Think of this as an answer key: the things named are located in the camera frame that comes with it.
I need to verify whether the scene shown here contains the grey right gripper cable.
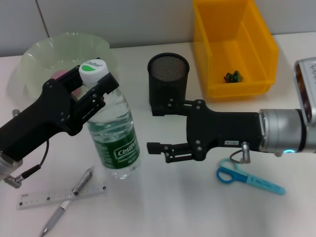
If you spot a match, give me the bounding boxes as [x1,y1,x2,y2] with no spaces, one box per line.
[229,142,253,165]

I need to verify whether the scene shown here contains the clear bottle green label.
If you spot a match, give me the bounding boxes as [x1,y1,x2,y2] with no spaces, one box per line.
[79,58,141,180]

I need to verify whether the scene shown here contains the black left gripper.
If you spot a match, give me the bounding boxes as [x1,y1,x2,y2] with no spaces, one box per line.
[0,66,83,162]

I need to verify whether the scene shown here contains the pink peach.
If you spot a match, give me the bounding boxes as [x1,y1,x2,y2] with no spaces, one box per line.
[50,70,86,99]

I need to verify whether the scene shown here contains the blue scissors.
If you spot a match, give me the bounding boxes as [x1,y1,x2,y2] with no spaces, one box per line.
[216,158,286,196]

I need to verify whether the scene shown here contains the yellow plastic bin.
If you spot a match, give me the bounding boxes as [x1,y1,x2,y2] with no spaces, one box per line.
[192,0,279,100]

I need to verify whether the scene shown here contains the green plastic scrap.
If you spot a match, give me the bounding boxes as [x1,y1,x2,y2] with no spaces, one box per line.
[223,70,244,83]

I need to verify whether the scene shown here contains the translucent green fruit bowl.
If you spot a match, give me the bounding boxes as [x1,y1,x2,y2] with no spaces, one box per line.
[19,31,119,101]

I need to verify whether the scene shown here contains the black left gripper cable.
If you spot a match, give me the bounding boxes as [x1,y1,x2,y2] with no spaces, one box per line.
[3,139,50,190]

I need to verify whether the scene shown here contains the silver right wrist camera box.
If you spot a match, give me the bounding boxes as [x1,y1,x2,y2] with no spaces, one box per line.
[293,57,316,124]

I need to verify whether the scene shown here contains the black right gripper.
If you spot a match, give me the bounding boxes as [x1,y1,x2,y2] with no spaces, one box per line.
[147,98,262,164]

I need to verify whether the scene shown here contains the transparent plastic ruler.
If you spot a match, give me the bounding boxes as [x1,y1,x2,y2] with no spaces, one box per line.
[16,182,109,210]

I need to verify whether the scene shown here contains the black mesh pen holder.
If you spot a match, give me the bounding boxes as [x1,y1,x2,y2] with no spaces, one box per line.
[147,52,190,117]

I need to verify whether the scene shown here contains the silver pen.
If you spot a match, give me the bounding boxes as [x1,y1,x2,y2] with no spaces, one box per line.
[39,165,96,235]

